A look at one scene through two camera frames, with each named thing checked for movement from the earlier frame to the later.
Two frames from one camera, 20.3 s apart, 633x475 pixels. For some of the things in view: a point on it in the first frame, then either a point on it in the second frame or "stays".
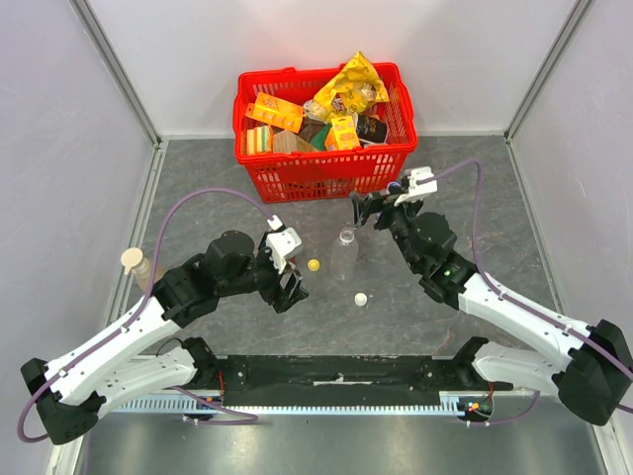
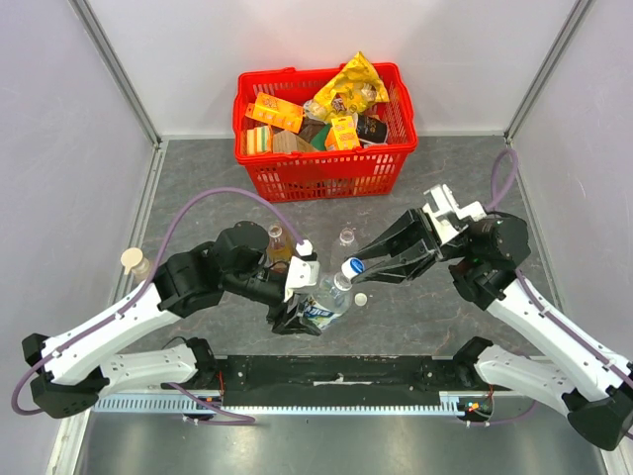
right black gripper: (379, 211) → (427, 242)
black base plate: (340, 380) stays
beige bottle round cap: (134, 259) stays
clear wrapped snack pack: (316, 110) stays
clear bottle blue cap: (394, 187) → (330, 299)
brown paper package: (289, 142) stays
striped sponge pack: (259, 140) stays
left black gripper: (281, 298) → (289, 324)
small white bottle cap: (360, 299) stays
